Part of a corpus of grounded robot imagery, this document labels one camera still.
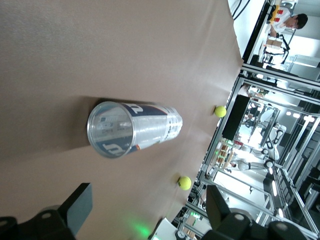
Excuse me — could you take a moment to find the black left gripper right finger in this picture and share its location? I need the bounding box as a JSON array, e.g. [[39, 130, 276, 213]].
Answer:
[[202, 185, 318, 240]]

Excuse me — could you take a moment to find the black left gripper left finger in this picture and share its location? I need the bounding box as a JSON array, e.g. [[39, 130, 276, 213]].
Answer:
[[0, 183, 93, 240]]

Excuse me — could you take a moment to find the clear tennis ball can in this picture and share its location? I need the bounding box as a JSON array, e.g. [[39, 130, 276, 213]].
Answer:
[[86, 100, 184, 160]]

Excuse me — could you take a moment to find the yellow tennis ball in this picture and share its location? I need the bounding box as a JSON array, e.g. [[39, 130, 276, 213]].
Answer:
[[214, 105, 227, 119], [177, 175, 193, 191]]

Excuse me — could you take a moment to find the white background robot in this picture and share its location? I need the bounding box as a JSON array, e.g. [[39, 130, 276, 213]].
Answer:
[[257, 107, 287, 163]]

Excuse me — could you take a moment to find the black flat panel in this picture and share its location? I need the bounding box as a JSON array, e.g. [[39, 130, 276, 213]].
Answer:
[[221, 94, 251, 141]]

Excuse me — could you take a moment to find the brown table mat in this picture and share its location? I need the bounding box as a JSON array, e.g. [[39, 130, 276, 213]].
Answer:
[[0, 0, 245, 240]]

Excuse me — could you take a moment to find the brown cardboard box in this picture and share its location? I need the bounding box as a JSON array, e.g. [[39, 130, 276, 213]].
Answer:
[[265, 37, 284, 50]]

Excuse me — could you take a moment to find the person in white shirt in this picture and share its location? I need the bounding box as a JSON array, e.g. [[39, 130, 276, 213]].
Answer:
[[264, 13, 309, 41]]

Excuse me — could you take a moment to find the aluminium frame profile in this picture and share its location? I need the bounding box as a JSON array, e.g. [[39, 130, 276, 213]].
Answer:
[[239, 62, 320, 85]]

